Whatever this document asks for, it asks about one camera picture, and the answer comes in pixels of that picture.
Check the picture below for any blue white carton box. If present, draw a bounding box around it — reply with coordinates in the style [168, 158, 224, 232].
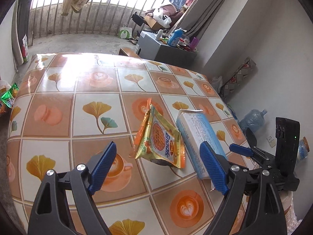
[176, 109, 225, 179]

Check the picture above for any orange gold biscuit wrapper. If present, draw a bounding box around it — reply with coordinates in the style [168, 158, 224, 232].
[130, 98, 186, 169]

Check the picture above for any large blue water jug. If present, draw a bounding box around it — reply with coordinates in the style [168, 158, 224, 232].
[239, 109, 267, 133]

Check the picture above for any patterned folded board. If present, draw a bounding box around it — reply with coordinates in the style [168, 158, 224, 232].
[220, 57, 256, 99]

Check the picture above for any green snack bag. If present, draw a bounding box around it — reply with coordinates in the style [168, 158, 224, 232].
[1, 83, 19, 108]

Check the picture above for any purple cup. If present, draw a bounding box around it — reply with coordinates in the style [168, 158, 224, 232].
[189, 37, 200, 51]

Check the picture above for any grey cabinet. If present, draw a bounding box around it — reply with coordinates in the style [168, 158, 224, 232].
[135, 31, 197, 69]

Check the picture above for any blue detergent bottle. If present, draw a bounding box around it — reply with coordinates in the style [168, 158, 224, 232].
[168, 28, 186, 47]

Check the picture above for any green white paper bag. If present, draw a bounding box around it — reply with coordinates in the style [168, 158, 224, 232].
[118, 23, 133, 40]

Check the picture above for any white plastic bag pile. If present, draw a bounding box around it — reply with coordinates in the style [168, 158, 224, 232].
[153, 7, 172, 29]

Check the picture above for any metal balcony railing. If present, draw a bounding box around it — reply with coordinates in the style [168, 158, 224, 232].
[28, 0, 168, 40]

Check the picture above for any grey curtain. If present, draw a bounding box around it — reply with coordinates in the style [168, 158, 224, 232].
[172, 0, 225, 39]

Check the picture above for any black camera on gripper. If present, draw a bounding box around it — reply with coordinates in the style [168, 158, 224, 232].
[275, 117, 300, 177]

